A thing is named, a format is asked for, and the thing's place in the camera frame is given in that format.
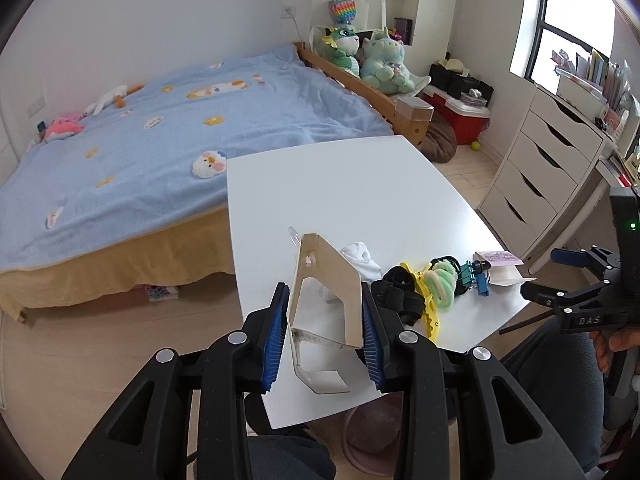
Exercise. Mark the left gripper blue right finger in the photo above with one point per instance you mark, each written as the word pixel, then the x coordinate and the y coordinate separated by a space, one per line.
pixel 376 347

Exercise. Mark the white cabinet table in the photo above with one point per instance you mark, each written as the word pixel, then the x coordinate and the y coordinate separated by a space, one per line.
pixel 379 191

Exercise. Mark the clear plastic cardboard package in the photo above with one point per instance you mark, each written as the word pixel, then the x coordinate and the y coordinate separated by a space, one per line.
pixel 324 314

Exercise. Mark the white pink paper packet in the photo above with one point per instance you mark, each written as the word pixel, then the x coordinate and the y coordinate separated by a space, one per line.
pixel 504 268

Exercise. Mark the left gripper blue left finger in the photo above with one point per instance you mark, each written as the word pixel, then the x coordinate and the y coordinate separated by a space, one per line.
pixel 272 335

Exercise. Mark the black storage bag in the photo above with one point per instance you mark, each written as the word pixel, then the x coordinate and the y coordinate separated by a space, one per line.
pixel 455 84

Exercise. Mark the rainbow crochet bag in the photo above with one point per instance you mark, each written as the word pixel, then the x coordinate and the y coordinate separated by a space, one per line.
pixel 343 12

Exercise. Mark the white goose plush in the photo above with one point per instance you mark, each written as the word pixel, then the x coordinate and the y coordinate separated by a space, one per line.
pixel 115 97

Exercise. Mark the teal unicorn plush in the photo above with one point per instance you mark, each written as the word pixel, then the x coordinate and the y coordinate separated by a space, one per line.
pixel 384 67

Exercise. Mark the red cooler box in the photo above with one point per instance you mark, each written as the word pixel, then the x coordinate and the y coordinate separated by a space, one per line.
pixel 468 121

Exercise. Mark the blue binder clip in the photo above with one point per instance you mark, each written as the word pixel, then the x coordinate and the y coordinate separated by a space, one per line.
pixel 473 274

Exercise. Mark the green dragon plush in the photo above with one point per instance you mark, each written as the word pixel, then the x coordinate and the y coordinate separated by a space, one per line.
pixel 340 46

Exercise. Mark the white drawer chest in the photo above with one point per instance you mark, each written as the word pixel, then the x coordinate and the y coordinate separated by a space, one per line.
pixel 544 176

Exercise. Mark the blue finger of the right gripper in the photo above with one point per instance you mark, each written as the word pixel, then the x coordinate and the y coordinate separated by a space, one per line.
pixel 583 299
pixel 567 257

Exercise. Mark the brown bean bag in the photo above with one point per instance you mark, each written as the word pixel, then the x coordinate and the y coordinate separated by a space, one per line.
pixel 440 142

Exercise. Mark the white folding chair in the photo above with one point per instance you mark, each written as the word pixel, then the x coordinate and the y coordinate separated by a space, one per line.
pixel 316 34

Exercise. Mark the white cloth bundle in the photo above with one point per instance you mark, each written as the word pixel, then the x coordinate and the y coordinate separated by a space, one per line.
pixel 358 255

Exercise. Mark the green fluffy scrunchie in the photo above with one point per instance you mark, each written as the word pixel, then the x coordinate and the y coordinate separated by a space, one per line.
pixel 441 279

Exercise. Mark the pink round trash bin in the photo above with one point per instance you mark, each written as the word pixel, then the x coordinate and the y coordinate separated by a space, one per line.
pixel 371 435

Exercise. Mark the blue blanket bed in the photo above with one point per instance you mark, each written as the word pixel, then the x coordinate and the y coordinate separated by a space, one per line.
pixel 139 196

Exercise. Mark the yellow plastic clip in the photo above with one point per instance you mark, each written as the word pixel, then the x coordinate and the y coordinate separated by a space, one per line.
pixel 429 316

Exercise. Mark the pink plush toy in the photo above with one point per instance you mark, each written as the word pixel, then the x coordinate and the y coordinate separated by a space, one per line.
pixel 63 127

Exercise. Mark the wooden bed frame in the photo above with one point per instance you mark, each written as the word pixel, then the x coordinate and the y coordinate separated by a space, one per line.
pixel 409 116

